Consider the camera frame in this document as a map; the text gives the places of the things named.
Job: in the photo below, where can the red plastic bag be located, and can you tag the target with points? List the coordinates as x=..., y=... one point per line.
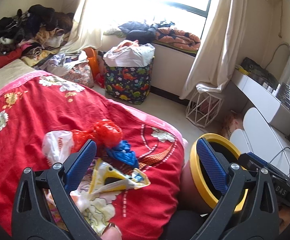
x=105, y=133

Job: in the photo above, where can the blue plastic bag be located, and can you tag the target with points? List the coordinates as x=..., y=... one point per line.
x=123, y=153

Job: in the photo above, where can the floral fabric bag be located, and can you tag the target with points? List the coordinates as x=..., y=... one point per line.
x=81, y=73

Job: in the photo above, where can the cream curtain right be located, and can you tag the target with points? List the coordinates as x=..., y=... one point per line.
x=213, y=66

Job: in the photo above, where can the yellow white snack wrapper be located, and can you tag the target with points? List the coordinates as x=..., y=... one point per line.
x=102, y=177

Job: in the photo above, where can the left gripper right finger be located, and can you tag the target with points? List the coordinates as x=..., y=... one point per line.
x=248, y=207

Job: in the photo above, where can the white wire side table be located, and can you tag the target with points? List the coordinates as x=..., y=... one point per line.
x=203, y=107

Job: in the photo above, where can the orange bag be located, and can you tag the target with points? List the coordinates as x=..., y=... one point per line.
x=92, y=57

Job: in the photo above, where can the cardboard box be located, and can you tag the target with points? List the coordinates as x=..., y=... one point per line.
x=232, y=121

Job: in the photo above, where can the yellow rim trash can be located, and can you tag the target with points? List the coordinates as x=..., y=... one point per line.
x=196, y=190

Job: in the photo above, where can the white chair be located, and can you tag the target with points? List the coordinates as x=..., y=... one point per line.
x=263, y=140

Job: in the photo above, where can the dark blue clothes on sill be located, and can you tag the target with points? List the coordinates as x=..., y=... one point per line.
x=141, y=31

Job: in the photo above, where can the cream curtain left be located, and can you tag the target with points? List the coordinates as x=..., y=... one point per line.
x=91, y=19

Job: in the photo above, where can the white plastic bag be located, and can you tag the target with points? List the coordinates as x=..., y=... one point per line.
x=57, y=146

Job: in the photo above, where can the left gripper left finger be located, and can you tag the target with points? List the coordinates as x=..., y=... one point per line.
x=31, y=216

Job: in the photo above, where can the white vanity desk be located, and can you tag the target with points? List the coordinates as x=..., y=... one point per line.
x=273, y=111

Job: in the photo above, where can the white bag in basket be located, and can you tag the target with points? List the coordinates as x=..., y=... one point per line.
x=129, y=54

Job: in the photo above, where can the red floral blanket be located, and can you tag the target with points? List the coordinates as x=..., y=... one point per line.
x=40, y=104

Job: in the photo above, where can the dinosaur print laundry basket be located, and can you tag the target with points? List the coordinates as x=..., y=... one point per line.
x=130, y=84

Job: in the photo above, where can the pile of dark clothes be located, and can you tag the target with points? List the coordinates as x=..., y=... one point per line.
x=37, y=23

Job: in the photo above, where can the cream curtain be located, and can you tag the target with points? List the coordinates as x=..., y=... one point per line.
x=91, y=19
x=213, y=66

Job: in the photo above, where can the orange patterned blanket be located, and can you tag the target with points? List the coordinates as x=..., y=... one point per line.
x=178, y=38

